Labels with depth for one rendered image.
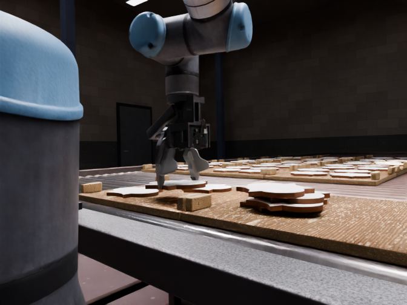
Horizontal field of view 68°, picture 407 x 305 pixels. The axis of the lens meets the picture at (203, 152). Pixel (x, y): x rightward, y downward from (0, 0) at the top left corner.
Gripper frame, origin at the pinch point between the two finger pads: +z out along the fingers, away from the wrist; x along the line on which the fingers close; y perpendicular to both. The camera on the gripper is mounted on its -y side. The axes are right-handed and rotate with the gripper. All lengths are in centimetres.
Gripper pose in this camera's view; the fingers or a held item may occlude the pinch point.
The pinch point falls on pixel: (177, 184)
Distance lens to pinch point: 71.2
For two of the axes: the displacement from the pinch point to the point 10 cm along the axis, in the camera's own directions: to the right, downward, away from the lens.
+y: 7.5, 0.0, -6.6
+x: 6.6, -0.2, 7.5
